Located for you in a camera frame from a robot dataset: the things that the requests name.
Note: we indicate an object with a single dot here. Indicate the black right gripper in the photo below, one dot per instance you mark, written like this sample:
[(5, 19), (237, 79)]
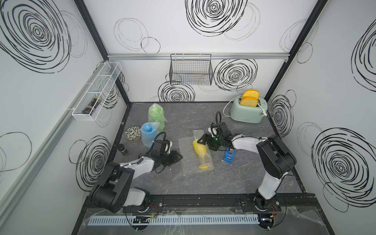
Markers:
[(204, 136)]

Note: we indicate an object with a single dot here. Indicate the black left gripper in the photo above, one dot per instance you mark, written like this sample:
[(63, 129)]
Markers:
[(174, 157)]

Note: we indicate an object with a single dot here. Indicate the yellow plastic wine glass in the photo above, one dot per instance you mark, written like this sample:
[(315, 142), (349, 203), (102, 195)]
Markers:
[(203, 154)]

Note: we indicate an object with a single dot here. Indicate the blue tape dispenser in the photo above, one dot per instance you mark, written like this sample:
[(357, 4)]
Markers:
[(229, 155)]

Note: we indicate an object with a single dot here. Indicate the blue plastic wine glass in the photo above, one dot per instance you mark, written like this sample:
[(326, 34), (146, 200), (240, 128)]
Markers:
[(148, 130)]

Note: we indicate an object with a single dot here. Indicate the green plastic wine glass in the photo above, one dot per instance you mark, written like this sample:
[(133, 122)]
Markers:
[(157, 114)]

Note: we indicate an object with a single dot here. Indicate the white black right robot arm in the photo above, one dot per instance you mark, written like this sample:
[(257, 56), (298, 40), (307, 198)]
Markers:
[(276, 157)]

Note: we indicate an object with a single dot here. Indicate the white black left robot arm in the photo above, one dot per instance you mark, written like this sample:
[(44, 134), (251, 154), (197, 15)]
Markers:
[(113, 190)]

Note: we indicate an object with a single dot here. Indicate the mint green toaster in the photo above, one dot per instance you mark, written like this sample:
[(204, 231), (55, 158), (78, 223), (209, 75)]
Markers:
[(248, 114)]

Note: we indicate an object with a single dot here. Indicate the patterned small bowl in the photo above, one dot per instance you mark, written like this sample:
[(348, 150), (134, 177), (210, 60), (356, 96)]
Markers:
[(133, 133)]

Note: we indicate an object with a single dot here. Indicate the small dark cylinder jar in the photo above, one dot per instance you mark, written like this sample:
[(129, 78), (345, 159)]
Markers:
[(122, 149)]

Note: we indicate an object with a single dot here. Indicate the front yellow toast slice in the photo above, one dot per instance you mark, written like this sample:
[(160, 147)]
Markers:
[(249, 102)]

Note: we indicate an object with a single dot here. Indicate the yellow toast slice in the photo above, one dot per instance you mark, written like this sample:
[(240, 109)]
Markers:
[(249, 102), (251, 94)]

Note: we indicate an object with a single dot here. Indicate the rear yellow toast slice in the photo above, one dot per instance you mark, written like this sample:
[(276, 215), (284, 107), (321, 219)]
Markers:
[(251, 94)]

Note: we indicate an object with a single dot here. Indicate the dark item in shelf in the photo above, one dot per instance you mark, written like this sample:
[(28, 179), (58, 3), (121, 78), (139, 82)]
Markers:
[(93, 104)]

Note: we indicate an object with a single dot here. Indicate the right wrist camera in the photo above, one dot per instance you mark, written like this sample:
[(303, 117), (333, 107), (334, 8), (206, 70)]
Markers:
[(213, 130)]

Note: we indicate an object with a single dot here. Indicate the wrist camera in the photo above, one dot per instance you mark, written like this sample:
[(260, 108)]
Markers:
[(213, 130), (165, 146)]

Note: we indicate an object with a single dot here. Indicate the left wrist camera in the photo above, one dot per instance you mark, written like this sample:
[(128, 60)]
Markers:
[(165, 146)]

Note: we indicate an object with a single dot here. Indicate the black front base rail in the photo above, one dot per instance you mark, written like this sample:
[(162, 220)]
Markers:
[(243, 202)]

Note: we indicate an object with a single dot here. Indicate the white slotted cable duct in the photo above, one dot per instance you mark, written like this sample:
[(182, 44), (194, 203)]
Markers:
[(214, 219)]

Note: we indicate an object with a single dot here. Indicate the black wire wall basket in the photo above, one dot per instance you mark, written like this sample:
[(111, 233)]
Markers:
[(191, 72)]

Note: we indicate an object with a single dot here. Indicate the aluminium wall rail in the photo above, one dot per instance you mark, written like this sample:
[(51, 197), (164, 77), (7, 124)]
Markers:
[(197, 56)]

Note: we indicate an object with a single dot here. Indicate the white wire wall shelf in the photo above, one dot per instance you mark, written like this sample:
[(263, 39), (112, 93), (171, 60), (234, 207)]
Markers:
[(105, 77)]

